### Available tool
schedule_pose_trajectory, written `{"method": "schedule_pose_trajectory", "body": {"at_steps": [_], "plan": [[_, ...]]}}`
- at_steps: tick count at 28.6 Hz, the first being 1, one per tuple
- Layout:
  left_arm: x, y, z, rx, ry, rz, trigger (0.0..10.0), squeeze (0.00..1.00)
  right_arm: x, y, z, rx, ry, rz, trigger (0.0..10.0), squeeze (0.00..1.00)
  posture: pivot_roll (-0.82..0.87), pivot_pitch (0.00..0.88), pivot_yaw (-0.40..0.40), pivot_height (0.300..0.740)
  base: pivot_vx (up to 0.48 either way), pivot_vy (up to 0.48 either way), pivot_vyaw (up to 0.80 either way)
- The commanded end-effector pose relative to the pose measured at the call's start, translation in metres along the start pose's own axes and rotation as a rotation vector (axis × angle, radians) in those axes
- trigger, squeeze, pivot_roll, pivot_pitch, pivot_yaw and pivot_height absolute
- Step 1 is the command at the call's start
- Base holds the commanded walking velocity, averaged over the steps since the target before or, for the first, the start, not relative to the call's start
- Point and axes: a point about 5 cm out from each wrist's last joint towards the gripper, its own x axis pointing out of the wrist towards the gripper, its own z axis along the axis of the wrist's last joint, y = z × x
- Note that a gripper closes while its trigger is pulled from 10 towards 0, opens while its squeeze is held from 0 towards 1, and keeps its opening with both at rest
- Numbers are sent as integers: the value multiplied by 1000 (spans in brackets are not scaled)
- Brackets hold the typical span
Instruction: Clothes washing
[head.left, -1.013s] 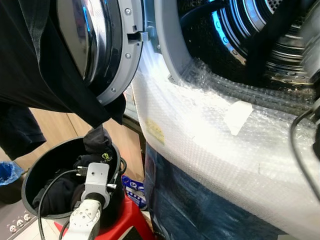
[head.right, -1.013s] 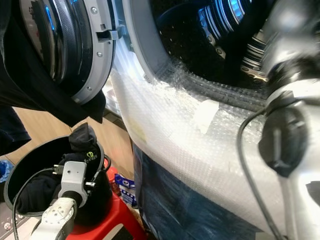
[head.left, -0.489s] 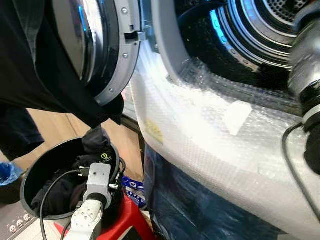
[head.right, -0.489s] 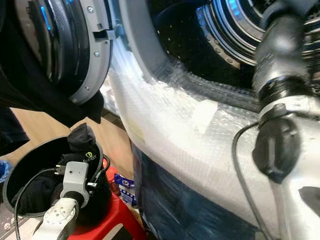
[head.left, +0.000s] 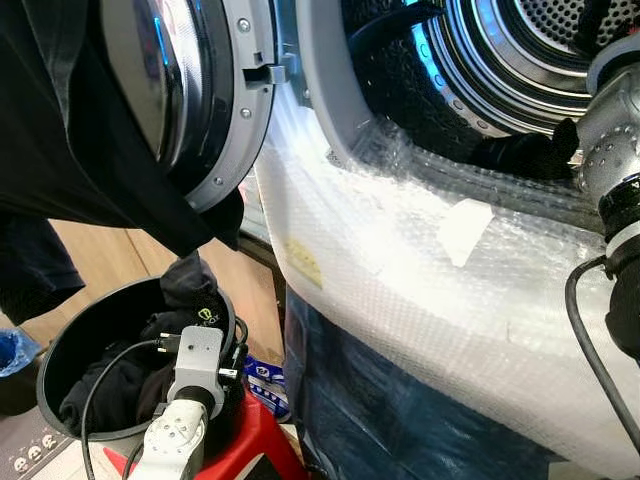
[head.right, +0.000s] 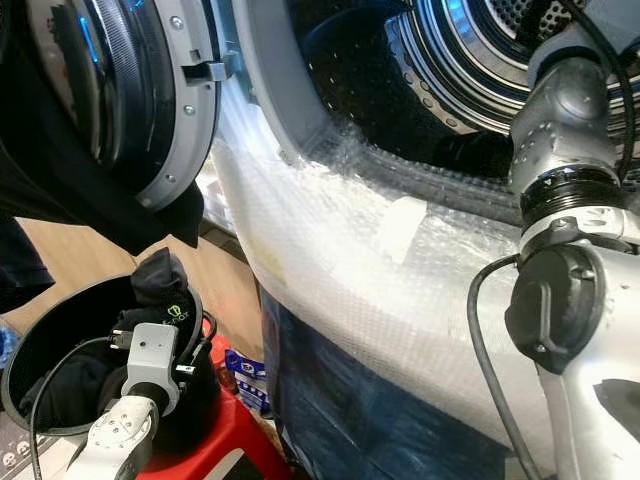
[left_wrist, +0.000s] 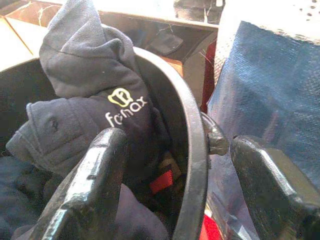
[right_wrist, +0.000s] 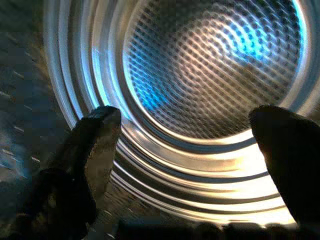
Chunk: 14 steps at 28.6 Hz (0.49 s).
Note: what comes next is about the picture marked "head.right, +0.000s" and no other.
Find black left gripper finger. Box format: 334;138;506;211
128;247;196;326

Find black clothes pile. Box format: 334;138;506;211
45;330;136;431

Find bubble-wrapped washing machine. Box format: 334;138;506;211
210;0;640;480

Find blue and white package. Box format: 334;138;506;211
225;348;273;413

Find red plastic stool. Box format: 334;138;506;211
135;385;293;480

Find black round bin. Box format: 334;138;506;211
0;272;221;439

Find round grey washer door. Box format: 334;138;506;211
50;0;231;213

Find blue plastic bag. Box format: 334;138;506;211
0;322;23;367

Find blue woven tarp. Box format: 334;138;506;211
260;290;556;480

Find white power strip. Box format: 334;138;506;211
0;440;33;480

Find white tape strip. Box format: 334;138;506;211
375;195;429;266

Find steel washer drum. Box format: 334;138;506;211
390;0;640;136

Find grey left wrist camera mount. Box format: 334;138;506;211
122;322;183;396

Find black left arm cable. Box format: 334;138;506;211
28;335;126;480

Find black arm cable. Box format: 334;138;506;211
28;335;126;480
467;253;546;480

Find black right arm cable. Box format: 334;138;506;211
467;253;546;480

